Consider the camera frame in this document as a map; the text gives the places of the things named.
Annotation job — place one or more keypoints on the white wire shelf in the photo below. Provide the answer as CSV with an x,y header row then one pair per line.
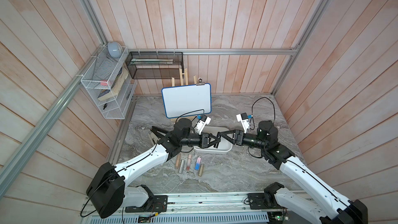
x,y
103,67

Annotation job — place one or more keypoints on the pink frosted lipstick tube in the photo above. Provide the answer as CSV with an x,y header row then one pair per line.
x,y
188,162

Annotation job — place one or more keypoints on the pink blue lipstick tube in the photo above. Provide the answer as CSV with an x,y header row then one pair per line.
x,y
198,163

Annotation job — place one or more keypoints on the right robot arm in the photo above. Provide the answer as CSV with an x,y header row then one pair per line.
x,y
327,206

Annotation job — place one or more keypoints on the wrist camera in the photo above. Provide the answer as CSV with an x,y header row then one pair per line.
x,y
203,120
244,119

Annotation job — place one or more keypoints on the grey round speaker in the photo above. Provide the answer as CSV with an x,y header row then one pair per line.
x,y
115,50

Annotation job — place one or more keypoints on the white storage box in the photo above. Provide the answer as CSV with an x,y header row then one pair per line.
x,y
223,147

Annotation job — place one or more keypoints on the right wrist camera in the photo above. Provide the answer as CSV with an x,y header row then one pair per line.
x,y
244,119

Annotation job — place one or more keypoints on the beige lipstick tube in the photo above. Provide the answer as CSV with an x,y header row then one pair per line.
x,y
178,159

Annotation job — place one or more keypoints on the black mesh basket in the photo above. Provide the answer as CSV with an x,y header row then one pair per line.
x,y
155,64

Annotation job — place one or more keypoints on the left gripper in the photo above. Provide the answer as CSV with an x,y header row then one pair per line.
x,y
204,143

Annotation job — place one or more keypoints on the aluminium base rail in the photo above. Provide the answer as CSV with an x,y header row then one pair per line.
x,y
220,208

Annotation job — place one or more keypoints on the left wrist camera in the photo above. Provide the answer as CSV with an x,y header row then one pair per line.
x,y
203,120

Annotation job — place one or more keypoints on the silver lipstick tube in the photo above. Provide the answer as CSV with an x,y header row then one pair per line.
x,y
181,166

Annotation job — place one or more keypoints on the gold lipstick tube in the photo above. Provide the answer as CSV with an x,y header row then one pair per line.
x,y
201,170

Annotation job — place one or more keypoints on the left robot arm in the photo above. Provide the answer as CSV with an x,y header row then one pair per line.
x,y
110,188

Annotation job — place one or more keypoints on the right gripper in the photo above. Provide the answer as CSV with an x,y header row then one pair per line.
x,y
238,138

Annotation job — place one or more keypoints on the pink item on shelf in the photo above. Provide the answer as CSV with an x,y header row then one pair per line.
x,y
104,83

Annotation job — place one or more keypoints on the metal binder clip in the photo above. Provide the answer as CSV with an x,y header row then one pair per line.
x,y
200,82

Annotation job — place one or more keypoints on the blue framed whiteboard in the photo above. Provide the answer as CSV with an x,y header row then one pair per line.
x,y
187,100

